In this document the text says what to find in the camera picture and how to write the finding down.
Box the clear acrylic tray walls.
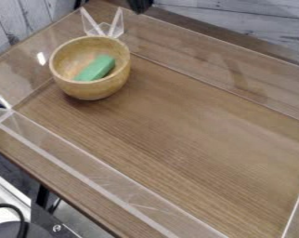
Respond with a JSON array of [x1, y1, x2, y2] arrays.
[[0, 1, 299, 238]]

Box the brown wooden bowl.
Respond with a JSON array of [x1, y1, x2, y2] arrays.
[[49, 36, 131, 100]]

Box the green rectangular block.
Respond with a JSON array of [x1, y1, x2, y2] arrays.
[[74, 55, 114, 82]]

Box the dark metal floor bracket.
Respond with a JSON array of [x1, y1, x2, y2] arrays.
[[26, 203, 79, 238]]

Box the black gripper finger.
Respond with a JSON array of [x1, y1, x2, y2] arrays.
[[126, 0, 153, 14]]

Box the black table leg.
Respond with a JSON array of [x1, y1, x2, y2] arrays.
[[35, 185, 49, 209]]

